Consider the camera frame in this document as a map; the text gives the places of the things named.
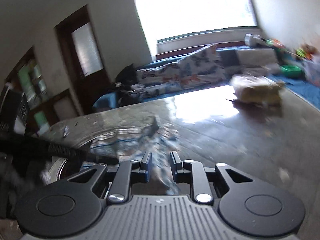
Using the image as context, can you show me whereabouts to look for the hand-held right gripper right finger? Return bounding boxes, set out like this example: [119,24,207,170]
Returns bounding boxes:
[170,149,253,204]

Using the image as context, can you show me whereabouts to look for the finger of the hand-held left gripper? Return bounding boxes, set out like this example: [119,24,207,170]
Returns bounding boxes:
[80,152,118,165]

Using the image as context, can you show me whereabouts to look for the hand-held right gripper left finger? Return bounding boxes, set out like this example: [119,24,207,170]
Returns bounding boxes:
[67,151,152,205]

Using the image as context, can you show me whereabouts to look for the blue beige striped cloth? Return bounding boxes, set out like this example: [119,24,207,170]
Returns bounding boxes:
[89,115,180,195]

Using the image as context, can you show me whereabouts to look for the folded yellow beige clothes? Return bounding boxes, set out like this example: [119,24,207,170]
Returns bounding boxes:
[230,74,285,105]

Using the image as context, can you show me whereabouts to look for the wooden glass cabinet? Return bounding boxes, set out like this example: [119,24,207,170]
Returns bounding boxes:
[5,46,54,130]

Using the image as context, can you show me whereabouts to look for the dark wooden desk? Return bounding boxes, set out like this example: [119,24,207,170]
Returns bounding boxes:
[30,88,84,130]

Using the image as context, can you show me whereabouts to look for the grey quilted star mattress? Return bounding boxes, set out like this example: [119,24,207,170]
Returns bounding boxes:
[42,84,320,230]

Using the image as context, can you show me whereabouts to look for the brown wooden door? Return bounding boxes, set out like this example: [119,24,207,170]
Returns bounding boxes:
[54,4,112,115]

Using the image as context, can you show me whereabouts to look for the butterfly print pillows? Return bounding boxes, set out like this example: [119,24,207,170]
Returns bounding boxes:
[136,64,183,98]

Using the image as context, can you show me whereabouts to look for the black bag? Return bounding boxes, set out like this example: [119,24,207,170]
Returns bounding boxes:
[114,64,140,105]

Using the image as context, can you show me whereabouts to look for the blue sofa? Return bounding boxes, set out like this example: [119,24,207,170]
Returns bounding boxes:
[94,46,320,110]

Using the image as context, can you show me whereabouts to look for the grey pillow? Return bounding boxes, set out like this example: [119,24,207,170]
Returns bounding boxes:
[235,47,278,67]

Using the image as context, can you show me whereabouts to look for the white plush toy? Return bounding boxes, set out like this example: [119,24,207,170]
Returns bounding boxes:
[244,33,265,47]

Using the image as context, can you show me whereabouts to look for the green plastic bowl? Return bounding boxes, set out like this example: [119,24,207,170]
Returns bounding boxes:
[280,64,303,78]

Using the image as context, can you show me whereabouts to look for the orange plush toy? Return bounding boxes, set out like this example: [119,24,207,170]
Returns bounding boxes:
[265,39,287,53]

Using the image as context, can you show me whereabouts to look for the clear plastic storage box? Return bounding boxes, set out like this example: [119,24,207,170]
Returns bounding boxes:
[304,57,320,85]

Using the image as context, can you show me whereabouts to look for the brown green plush toys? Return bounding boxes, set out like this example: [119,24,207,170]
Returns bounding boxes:
[296,44,320,60]

